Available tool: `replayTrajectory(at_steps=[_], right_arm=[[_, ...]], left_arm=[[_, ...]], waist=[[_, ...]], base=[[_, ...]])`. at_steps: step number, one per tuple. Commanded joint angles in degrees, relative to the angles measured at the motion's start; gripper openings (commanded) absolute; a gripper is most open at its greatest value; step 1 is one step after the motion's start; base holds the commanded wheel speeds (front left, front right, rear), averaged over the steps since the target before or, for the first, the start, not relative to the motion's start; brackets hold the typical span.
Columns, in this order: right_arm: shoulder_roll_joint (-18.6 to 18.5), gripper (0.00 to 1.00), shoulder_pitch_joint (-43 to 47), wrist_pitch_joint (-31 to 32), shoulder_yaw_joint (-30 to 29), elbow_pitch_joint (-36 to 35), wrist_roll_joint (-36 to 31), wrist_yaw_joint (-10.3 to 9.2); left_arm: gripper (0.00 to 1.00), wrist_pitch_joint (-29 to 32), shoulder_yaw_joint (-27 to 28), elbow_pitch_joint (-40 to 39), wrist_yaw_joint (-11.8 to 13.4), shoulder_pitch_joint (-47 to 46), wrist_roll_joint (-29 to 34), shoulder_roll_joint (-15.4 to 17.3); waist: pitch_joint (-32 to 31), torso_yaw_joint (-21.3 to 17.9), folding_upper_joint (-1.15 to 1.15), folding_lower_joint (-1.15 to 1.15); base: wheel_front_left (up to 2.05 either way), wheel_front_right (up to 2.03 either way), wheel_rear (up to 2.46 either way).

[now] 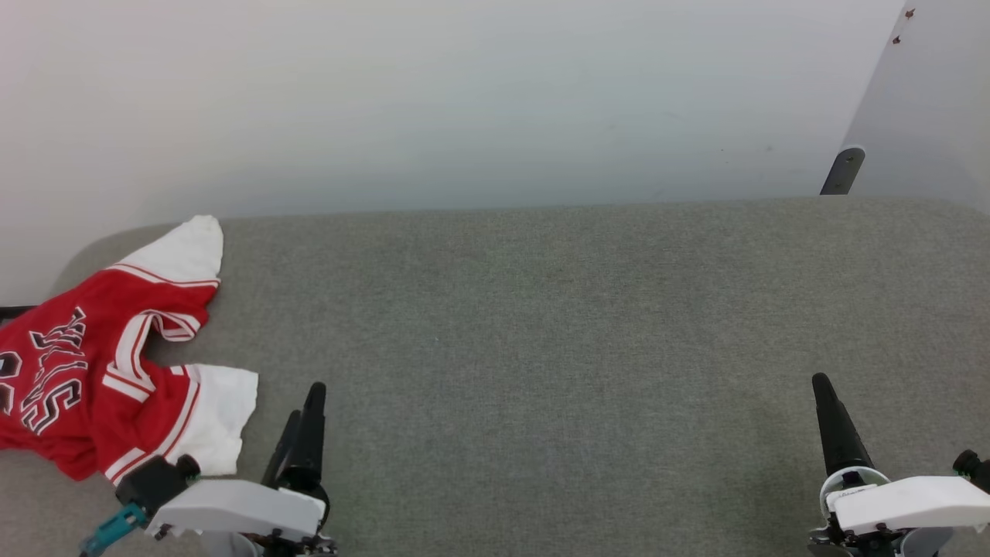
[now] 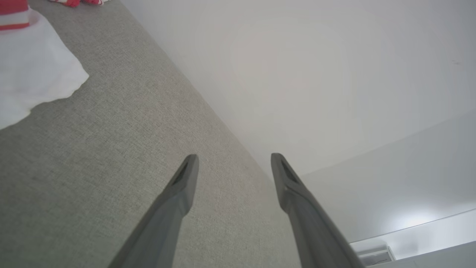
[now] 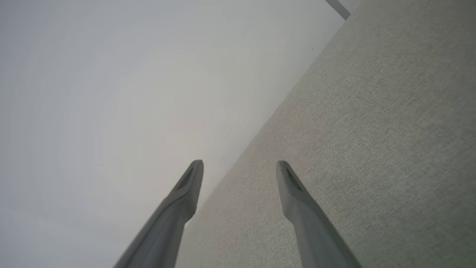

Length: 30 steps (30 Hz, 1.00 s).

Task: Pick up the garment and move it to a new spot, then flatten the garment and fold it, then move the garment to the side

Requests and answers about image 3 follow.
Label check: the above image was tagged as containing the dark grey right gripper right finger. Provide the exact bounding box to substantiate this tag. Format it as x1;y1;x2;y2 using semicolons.
276;160;362;268

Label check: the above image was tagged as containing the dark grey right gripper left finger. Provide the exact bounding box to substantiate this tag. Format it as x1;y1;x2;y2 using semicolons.
113;159;204;268

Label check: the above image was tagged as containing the grey fabric sofa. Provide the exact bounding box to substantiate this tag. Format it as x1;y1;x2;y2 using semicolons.
175;0;476;268

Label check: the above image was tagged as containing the dark grey metal bar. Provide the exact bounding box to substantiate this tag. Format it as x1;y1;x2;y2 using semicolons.
325;0;351;20

